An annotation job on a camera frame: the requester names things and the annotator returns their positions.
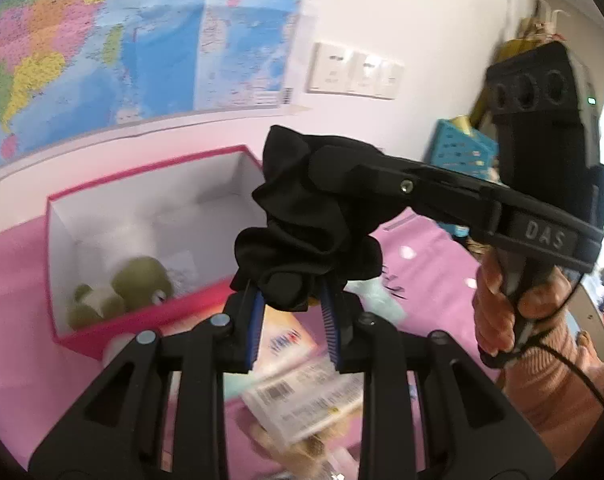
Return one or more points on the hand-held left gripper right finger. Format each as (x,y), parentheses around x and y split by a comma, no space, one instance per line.
(330,332)

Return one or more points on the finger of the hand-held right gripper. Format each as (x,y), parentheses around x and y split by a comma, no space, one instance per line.
(432,187)

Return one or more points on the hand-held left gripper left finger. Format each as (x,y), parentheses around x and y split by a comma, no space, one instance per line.
(256,332)

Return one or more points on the black scrunchie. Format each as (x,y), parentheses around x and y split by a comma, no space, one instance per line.
(292,240)

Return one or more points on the pink storage box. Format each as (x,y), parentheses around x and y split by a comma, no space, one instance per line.
(157,320)

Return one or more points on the person's right forearm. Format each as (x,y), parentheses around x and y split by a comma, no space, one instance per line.
(552,390)

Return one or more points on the person's right hand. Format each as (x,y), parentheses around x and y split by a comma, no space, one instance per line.
(494,310)

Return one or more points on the pastel tissue pack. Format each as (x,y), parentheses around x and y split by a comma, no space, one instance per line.
(287,345)

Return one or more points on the blue plastic basket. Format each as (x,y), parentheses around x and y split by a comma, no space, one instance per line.
(457,152)

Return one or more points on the green plush toy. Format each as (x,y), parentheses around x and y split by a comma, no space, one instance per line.
(137,282)

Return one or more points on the pink printed bedsheet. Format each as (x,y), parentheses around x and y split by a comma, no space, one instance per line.
(12,360)

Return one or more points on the white wall socket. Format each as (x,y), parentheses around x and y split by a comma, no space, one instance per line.
(379,77)
(329,67)

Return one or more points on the colourful wall map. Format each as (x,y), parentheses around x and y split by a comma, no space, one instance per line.
(82,60)

